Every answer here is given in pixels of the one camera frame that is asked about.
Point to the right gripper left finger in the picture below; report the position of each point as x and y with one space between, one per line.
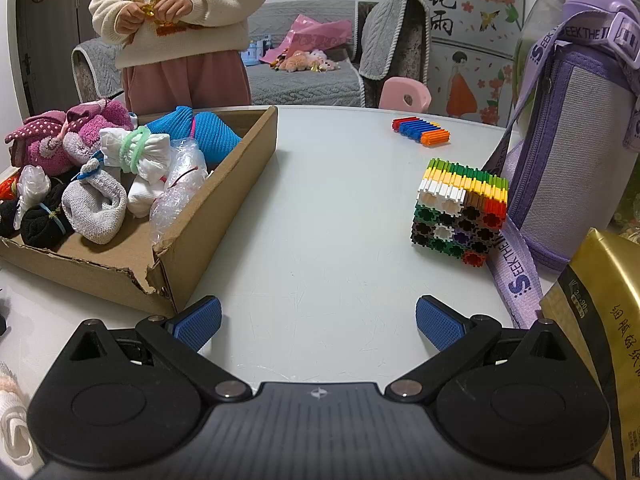
176 342

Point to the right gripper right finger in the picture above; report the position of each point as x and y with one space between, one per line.
460 342

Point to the blue knitted sock bundle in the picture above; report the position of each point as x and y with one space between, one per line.
216 140

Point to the orange plastic bundle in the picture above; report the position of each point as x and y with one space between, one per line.
8 188

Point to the pink polka dot socks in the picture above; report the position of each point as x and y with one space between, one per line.
59 141

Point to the brown cardboard box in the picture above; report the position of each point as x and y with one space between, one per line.
160 278

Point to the colourful block cube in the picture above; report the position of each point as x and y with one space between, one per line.
459 211

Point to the gold packaging box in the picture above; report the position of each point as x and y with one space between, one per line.
595 300

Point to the grey white sock bundle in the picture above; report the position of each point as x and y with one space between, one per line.
95 203

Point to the clear plastic wrapped bundle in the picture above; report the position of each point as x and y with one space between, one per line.
187 174

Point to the black sock bundle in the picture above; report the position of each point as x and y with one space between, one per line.
44 226

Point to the white socks green tie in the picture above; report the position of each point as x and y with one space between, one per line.
145 155

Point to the purple water bottle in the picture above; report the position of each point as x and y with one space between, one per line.
569 173

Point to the small blue orange block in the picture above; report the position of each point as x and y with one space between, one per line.
419 130

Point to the pink plastic chair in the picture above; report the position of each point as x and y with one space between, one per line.
405 95

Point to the grey sofa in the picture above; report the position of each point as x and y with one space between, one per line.
390 38

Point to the child in cream sweater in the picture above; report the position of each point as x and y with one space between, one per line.
178 52

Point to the decorated refrigerator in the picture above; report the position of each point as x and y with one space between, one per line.
470 73

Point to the pink plastic bag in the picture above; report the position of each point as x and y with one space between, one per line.
307 35

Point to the grey door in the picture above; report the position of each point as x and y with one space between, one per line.
47 32

